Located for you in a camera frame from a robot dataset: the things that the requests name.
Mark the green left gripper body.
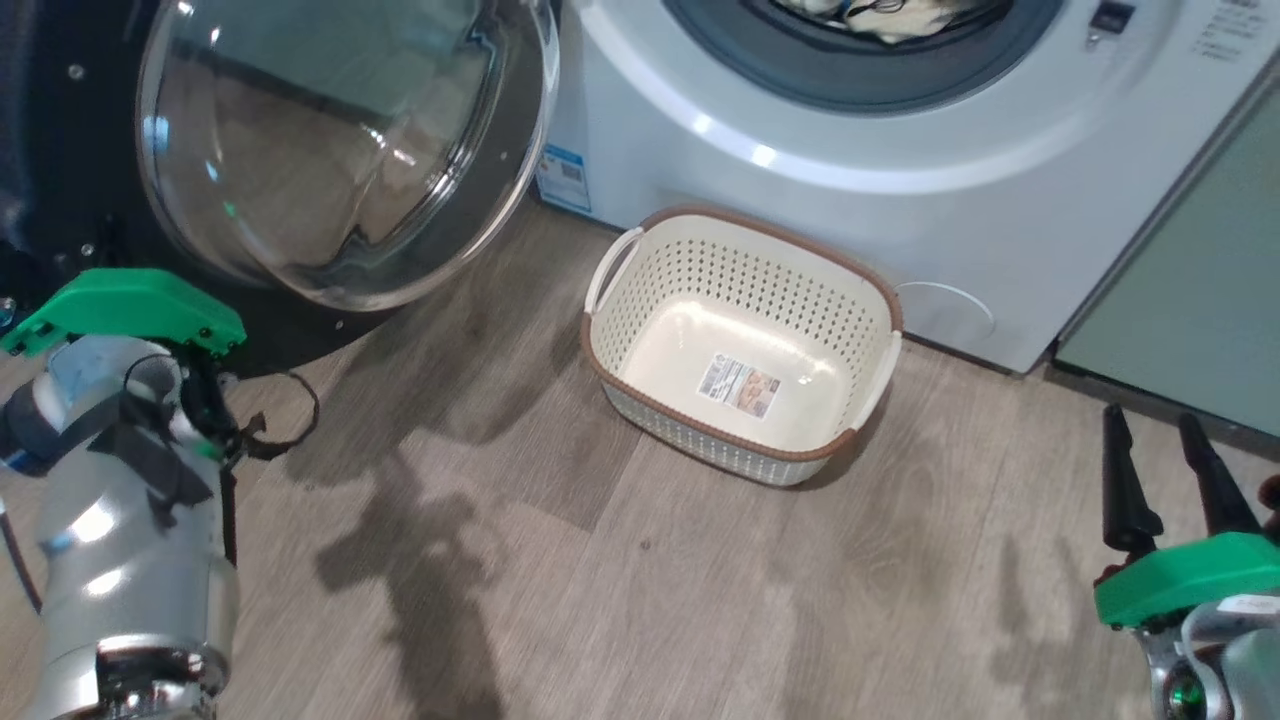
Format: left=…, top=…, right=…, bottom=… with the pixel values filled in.
left=0, top=268, right=247, bottom=359

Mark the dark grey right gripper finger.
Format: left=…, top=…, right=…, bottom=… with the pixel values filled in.
left=1100, top=403, right=1165, bottom=557
left=1178, top=412, right=1262, bottom=539

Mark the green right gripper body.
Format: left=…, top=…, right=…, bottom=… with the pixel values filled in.
left=1093, top=533, right=1280, bottom=629

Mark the black round glass washer door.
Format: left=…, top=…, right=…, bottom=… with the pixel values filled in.
left=0, top=0, right=561, bottom=379

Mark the cream garment with blue cuff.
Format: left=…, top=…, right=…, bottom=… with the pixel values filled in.
left=775, top=0, right=1013, bottom=47

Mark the white front-load washing machine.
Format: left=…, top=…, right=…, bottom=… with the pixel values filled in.
left=535, top=0, right=1280, bottom=377

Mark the printed product label sticker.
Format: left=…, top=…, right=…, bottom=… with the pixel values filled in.
left=697, top=352, right=783, bottom=420

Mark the cream perforated laundry basket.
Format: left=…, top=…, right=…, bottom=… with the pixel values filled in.
left=582, top=205, right=905, bottom=489

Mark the pale green tall cabinet panel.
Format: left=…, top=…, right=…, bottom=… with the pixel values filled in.
left=1055, top=80, right=1280, bottom=443

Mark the round drain filter cover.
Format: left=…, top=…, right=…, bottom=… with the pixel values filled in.
left=893, top=281, right=997, bottom=347

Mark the blue energy label sticker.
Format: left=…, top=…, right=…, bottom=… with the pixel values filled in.
left=537, top=143, right=594, bottom=214

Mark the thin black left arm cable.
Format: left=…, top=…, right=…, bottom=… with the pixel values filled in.
left=232, top=370, right=322, bottom=463

